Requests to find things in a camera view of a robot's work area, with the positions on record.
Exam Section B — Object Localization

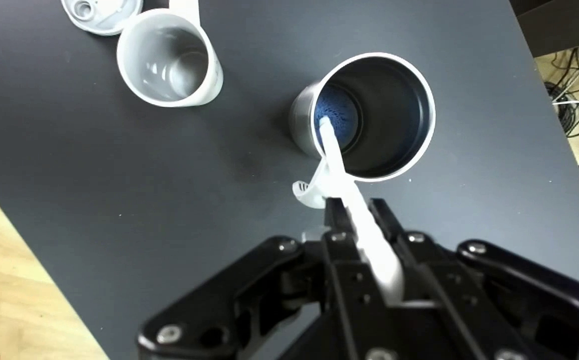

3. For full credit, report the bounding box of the white ceramic mug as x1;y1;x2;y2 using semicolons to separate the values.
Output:
115;0;226;110

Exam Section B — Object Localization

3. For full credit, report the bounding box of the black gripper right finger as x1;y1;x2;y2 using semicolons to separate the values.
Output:
370;198;579;360

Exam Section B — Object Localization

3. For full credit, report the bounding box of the white brush with blue sponge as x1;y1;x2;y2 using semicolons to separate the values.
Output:
292;90;408;303

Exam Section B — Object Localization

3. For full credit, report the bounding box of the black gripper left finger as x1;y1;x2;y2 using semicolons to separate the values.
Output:
137;196;388;360

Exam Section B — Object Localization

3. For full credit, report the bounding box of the round translucent bottle lid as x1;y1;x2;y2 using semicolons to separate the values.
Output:
61;0;145;38

